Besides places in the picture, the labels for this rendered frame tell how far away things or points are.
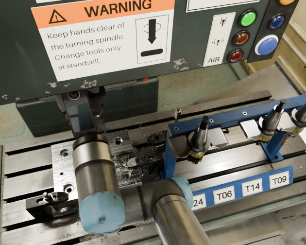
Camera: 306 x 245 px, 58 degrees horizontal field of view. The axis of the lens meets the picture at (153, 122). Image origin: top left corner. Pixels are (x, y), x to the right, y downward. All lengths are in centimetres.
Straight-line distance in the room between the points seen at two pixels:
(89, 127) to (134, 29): 26
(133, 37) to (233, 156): 88
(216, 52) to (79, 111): 27
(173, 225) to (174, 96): 130
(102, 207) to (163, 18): 30
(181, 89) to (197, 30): 140
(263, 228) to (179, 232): 83
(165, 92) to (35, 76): 141
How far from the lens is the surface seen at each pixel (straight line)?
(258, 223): 127
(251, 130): 86
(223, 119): 84
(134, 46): 37
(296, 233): 134
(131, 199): 58
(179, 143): 78
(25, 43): 35
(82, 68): 38
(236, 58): 45
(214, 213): 106
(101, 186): 49
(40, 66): 38
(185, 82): 182
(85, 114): 54
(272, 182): 112
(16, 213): 113
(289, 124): 92
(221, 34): 41
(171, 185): 59
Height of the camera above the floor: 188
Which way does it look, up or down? 54 degrees down
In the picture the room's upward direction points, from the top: 2 degrees clockwise
